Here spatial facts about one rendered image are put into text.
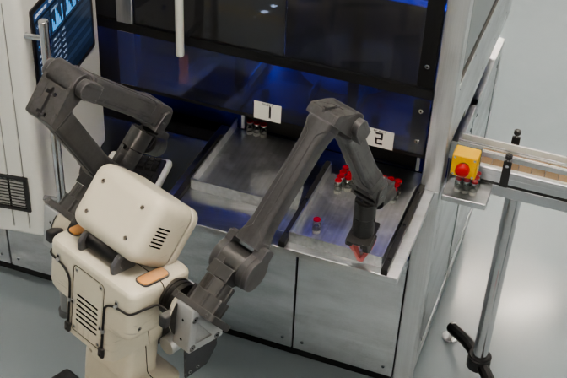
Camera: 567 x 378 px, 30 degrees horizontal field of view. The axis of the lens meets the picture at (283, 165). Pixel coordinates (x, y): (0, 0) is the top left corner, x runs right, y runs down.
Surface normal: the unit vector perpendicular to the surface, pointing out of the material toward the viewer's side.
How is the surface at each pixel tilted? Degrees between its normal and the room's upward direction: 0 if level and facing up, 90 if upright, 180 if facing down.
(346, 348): 90
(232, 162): 0
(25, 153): 90
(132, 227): 47
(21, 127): 90
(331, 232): 0
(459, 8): 90
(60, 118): 99
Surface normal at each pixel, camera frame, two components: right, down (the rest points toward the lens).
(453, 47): -0.35, 0.54
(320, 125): -0.37, -0.20
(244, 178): 0.04, -0.81
